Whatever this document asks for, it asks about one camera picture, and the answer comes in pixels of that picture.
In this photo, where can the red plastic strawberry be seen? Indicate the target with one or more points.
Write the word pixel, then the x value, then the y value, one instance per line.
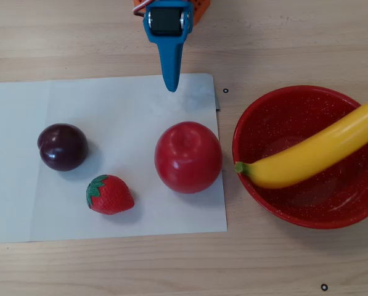
pixel 111 195

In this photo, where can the white paper sheet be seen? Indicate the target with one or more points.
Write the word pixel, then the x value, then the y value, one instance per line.
pixel 125 216

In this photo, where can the yellow plastic banana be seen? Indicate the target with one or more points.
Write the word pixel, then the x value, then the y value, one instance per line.
pixel 310 157

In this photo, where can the red plastic apple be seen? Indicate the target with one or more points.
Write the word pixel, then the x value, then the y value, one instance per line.
pixel 188 157

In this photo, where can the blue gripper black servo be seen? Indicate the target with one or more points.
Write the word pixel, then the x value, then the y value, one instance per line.
pixel 168 21

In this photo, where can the dark purple plastic plum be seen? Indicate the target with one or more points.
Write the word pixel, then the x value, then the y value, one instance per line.
pixel 63 147

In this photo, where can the red speckled bowl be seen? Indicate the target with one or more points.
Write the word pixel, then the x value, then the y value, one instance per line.
pixel 294 117

